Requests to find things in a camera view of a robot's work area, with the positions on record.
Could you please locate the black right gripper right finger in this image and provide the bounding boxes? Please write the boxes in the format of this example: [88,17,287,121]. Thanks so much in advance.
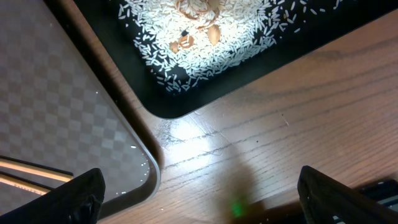
[297,166,397,224]

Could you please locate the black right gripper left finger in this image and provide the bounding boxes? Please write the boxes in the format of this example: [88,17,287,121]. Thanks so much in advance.
[1,168,106,224]

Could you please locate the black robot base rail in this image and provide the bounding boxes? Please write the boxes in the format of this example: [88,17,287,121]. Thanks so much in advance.
[355,179,397,224]

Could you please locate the wooden chopstick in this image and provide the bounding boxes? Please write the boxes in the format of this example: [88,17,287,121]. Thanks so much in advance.
[1,174,50,195]
[1,159,73,182]

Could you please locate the cooked rice leftovers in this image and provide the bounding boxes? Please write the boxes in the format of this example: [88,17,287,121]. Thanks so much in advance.
[115,0,340,94]

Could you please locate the black waste tray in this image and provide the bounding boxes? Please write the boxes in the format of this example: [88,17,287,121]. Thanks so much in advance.
[76,0,397,119]

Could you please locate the dark brown serving tray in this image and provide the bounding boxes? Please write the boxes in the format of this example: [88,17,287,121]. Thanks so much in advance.
[1,0,160,217]

